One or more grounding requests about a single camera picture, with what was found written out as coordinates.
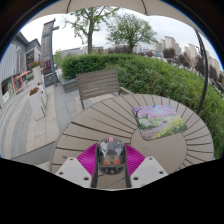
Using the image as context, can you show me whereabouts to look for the distant apartment buildings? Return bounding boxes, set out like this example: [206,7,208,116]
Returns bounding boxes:
[133,35,223,78]

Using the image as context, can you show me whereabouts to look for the white planter with red flowers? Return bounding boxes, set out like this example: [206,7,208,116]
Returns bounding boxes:
[29,61,44,86]

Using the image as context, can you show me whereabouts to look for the beige parasol canopy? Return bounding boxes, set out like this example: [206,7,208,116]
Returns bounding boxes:
[32,0,202,33]

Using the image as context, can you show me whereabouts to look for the floral landscape print mouse pad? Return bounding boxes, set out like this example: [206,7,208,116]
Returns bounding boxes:
[131,104,189,142]

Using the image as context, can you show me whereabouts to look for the dark curved parasol pole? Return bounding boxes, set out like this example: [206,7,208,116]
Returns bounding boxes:
[194,29,210,116]

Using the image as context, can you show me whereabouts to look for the round-crowned green tree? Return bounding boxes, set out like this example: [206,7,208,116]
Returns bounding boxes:
[105,13,158,54]

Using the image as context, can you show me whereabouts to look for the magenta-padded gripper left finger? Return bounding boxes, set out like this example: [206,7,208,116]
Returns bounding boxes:
[54,143,101,189]

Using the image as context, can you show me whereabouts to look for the grey slatted outdoor chair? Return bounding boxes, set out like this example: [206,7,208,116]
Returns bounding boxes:
[75,68,135,110]

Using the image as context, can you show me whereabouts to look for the tall thin-trunk tree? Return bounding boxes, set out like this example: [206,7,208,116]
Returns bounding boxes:
[63,6,120,55]

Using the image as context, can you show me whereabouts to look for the transparent grey computer mouse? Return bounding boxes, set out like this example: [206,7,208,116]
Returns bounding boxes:
[97,136,128,176]

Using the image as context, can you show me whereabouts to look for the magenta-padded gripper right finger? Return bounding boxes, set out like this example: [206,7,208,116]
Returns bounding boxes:
[123,143,170,189]

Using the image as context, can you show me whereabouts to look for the green trimmed hedge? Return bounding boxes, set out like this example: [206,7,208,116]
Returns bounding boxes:
[59,53,224,160]

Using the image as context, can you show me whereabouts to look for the tall grey sign pillar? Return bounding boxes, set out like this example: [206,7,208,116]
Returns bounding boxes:
[40,18,61,87]

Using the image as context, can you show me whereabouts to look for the grey shopfront building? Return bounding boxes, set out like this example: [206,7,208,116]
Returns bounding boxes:
[0,31,43,105]

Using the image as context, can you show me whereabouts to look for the white planter with orange flowers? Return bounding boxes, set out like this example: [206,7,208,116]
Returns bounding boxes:
[28,86,48,121]

